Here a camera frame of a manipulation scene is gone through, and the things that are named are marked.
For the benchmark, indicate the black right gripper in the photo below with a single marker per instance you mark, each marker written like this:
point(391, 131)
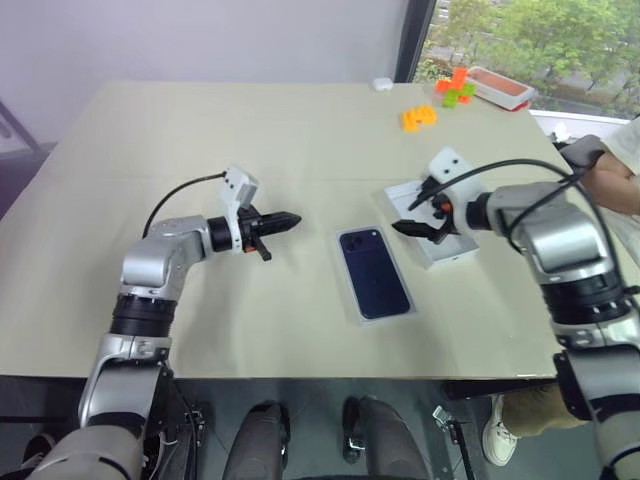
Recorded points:
point(450, 222)

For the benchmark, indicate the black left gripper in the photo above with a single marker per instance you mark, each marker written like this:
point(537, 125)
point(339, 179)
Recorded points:
point(250, 227)

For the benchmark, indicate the white phone box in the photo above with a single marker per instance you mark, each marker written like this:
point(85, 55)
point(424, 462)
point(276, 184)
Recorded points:
point(450, 256)

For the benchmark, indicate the dark blue smartphone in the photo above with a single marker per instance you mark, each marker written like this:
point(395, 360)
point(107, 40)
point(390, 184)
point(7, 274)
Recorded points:
point(375, 275)

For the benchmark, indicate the person's bare forearm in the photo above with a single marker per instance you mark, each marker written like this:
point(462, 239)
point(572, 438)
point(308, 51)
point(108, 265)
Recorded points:
point(615, 192)

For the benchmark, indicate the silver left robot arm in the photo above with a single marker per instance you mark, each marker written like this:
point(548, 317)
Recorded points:
point(165, 245)

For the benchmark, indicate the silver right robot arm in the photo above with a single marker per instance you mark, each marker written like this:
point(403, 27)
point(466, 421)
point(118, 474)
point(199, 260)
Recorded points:
point(550, 235)

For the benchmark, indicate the red and white tray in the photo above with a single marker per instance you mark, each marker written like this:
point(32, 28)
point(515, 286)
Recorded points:
point(500, 82)

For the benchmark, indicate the orange toy brick stack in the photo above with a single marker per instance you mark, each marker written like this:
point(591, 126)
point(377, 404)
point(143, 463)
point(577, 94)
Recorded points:
point(420, 119)

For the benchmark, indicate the green toy brick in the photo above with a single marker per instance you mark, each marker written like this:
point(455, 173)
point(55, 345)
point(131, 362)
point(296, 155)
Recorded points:
point(452, 97)

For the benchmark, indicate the white earbuds case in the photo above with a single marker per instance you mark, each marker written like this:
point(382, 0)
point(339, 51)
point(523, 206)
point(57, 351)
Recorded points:
point(382, 84)

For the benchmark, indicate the orange cross toy brick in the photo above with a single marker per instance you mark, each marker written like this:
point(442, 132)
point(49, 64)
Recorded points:
point(456, 77)

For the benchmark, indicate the white crumpled tissue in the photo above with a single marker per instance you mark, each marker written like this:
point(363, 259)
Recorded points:
point(561, 132)

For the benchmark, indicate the dark grey rounded object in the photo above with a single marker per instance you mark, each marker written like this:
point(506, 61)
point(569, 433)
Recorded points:
point(582, 150)

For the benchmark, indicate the person's white shirt sleeve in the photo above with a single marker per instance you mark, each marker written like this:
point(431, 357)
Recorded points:
point(625, 142)

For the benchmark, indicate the person's khaki trouser leg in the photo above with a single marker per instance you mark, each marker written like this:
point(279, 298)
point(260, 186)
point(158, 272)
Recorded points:
point(540, 410)

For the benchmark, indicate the white sneaker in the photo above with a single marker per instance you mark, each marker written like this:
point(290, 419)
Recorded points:
point(500, 435)

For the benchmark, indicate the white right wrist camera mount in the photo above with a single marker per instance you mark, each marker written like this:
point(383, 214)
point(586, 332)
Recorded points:
point(462, 189)

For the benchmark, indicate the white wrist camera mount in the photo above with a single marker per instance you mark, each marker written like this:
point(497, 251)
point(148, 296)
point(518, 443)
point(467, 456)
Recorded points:
point(237, 182)
point(462, 189)

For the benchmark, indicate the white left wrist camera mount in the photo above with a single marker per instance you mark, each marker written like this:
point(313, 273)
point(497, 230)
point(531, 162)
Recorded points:
point(237, 182)

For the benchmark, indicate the dark window frame post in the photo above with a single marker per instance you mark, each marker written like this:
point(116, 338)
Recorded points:
point(412, 40)

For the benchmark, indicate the metal clamp bracket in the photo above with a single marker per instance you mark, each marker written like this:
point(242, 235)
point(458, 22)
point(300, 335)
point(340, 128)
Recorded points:
point(450, 430)
point(196, 425)

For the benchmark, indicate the dark furniture frame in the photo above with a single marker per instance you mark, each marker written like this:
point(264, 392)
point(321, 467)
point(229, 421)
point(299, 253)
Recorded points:
point(20, 145)

